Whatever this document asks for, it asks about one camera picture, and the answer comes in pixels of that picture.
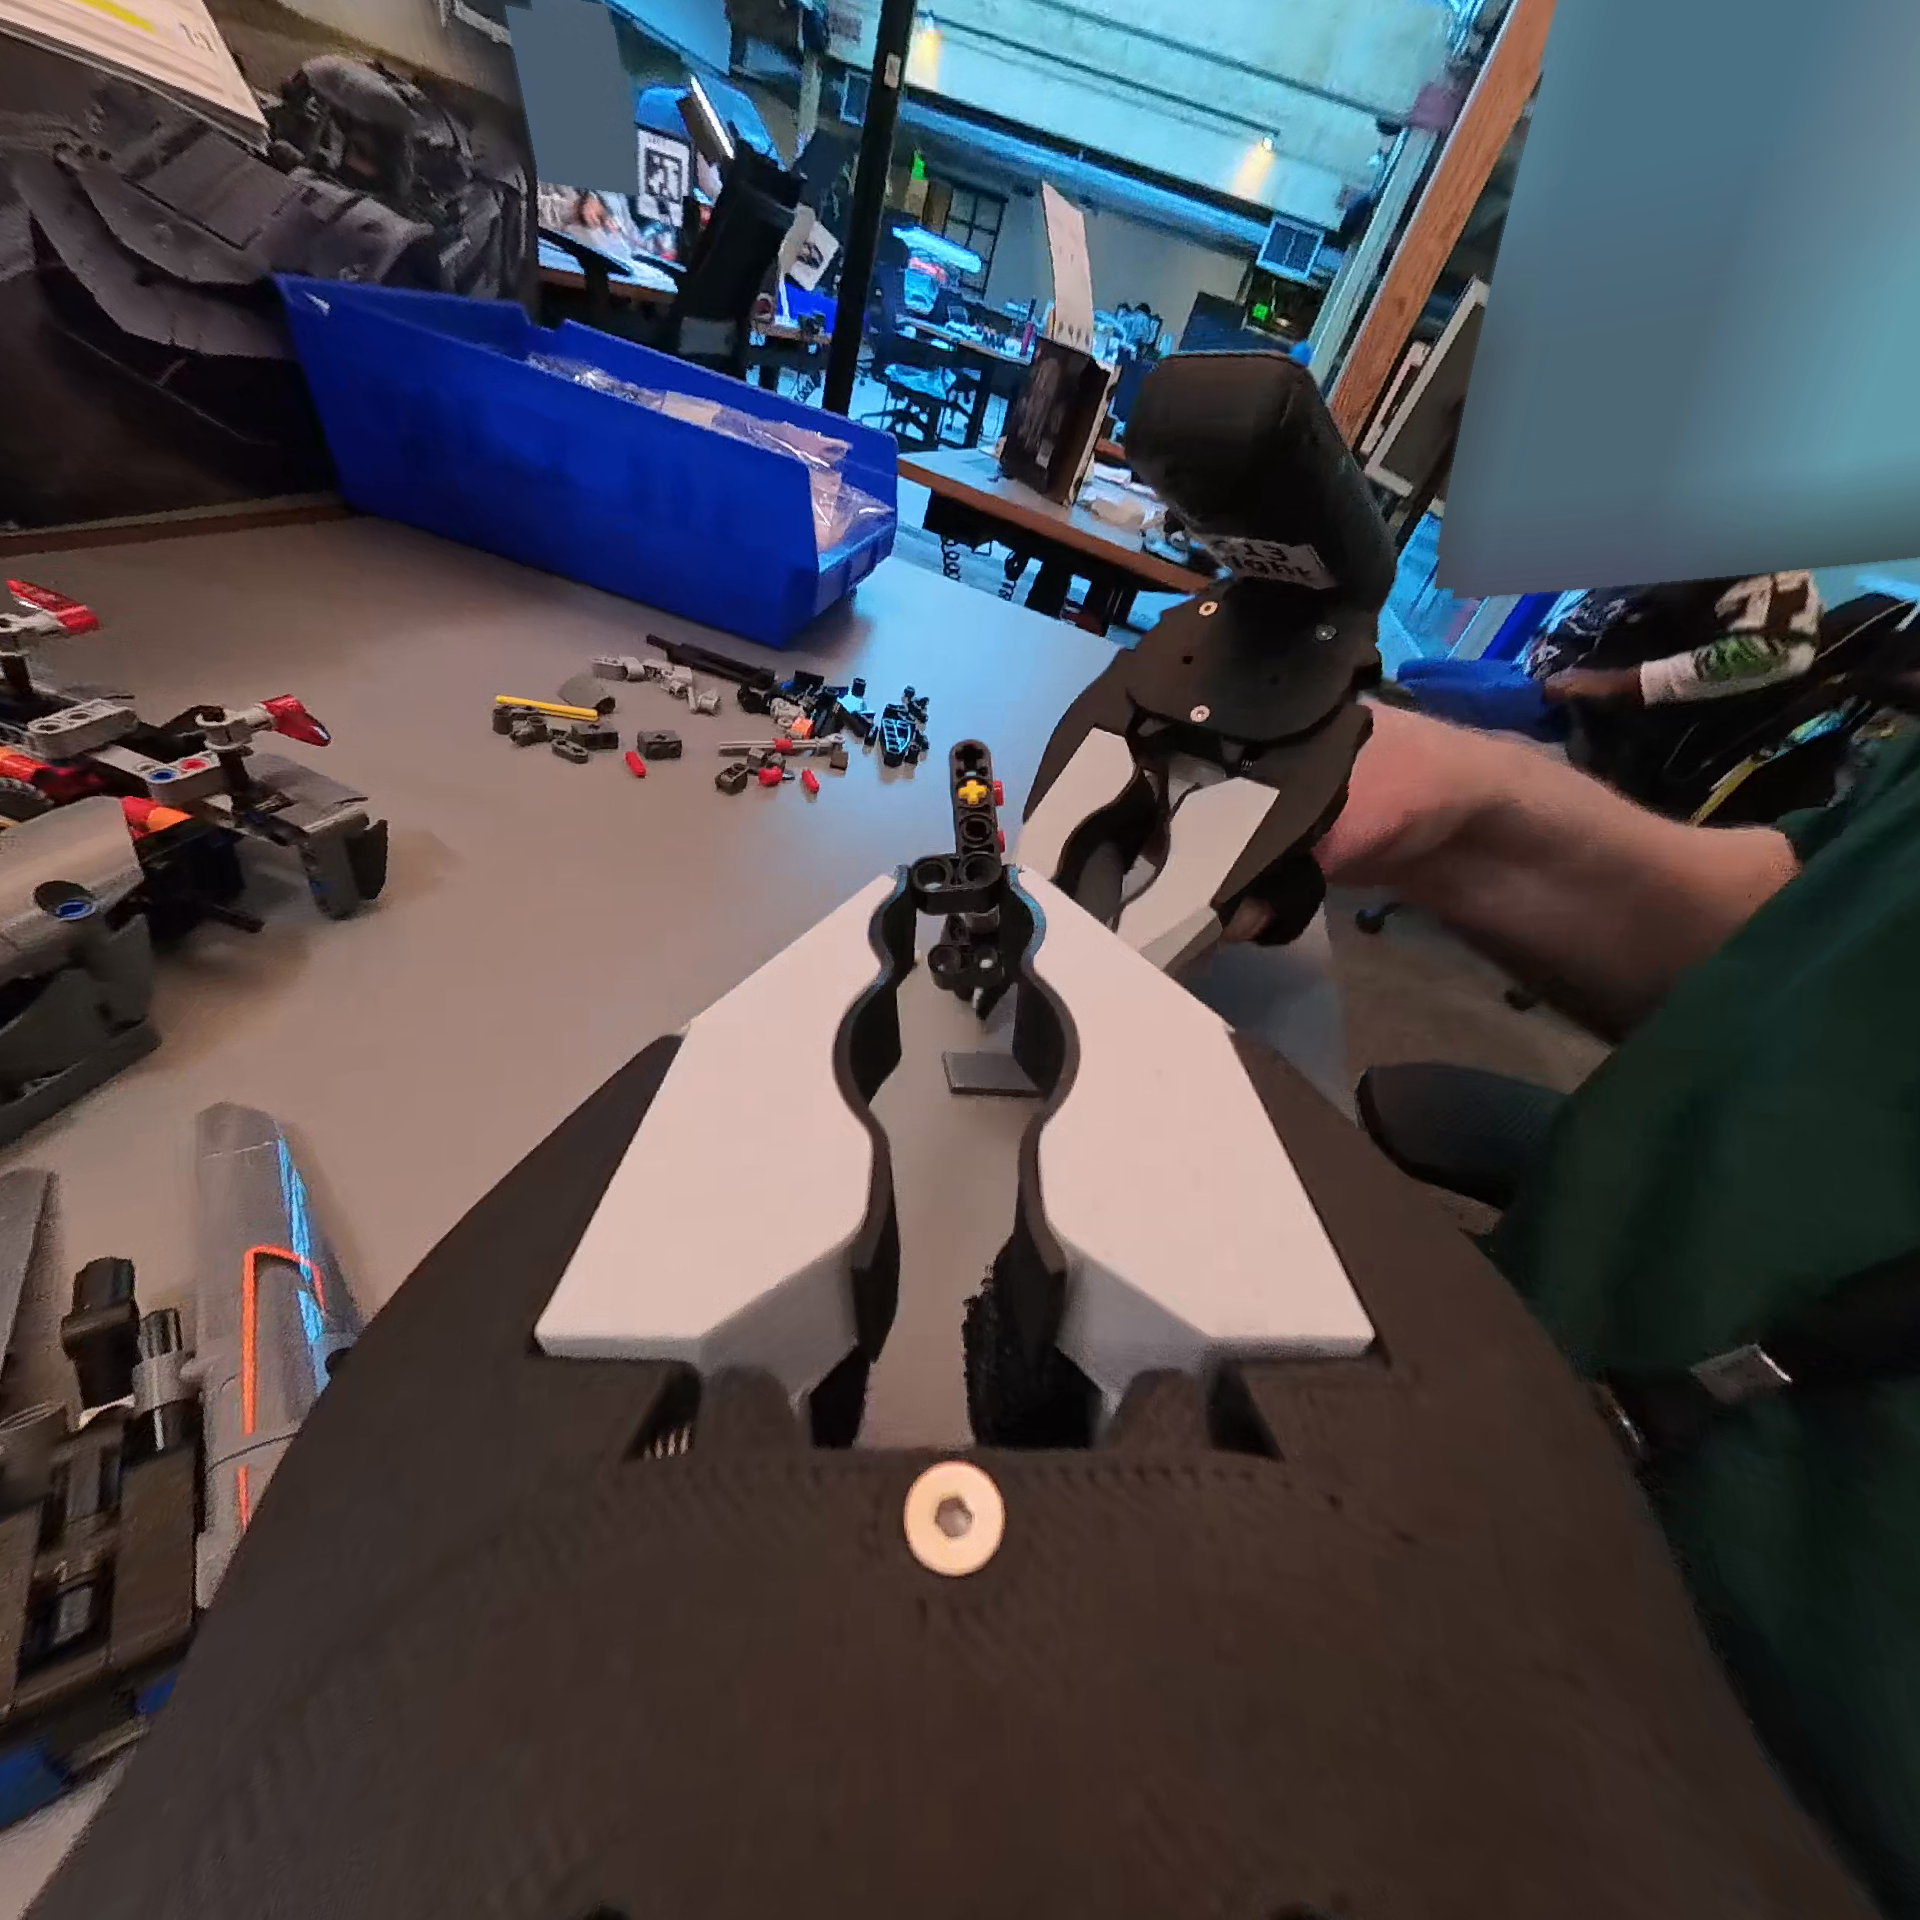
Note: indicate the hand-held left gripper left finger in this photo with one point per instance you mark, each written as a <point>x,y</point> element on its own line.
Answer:
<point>721,1201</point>

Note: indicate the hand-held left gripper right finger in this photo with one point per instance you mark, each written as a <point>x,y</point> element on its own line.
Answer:
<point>1199,1201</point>

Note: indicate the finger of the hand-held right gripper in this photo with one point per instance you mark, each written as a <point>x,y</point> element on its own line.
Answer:
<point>1068,795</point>
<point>1206,855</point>

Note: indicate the small black lego assembly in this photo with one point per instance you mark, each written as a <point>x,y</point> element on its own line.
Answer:
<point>960,879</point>

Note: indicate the dark grey lego tile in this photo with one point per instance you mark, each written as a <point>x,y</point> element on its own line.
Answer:
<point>990,1074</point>

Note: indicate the person's right forearm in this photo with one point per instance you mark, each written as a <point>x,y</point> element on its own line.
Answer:
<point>1620,901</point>

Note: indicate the pile of loose lego pieces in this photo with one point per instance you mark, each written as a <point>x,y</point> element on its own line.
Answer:
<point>660,745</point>

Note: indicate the grey lego car body section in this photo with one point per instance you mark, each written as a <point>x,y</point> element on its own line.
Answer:
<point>269,1350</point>

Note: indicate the lego set box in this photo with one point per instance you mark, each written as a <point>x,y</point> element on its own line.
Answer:
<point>179,300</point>

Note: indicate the person's right hand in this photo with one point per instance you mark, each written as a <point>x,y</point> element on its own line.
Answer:
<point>1404,803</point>

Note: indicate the black chair armrest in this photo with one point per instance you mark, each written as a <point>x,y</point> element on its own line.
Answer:
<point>1455,1126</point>

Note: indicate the wooden table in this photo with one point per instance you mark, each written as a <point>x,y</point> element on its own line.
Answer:
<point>1033,519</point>

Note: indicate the dark printed box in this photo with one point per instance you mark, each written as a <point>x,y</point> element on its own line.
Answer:
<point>1057,422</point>

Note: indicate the wooden beam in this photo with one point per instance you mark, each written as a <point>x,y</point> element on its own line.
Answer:
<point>1438,195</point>

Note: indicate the clear plastic bags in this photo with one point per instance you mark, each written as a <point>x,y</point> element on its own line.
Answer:
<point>721,428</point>

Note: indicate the metal badge clip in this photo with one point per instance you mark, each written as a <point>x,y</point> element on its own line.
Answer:
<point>1739,1373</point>

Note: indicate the green shirt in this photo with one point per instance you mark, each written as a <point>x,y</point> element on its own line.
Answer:
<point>1771,1126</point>

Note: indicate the black pole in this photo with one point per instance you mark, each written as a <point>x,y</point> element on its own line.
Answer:
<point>871,195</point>

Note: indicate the blue plastic bin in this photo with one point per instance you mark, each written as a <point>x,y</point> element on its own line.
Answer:
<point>523,467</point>

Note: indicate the instruction booklet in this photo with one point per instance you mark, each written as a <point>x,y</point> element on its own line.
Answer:
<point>105,45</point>

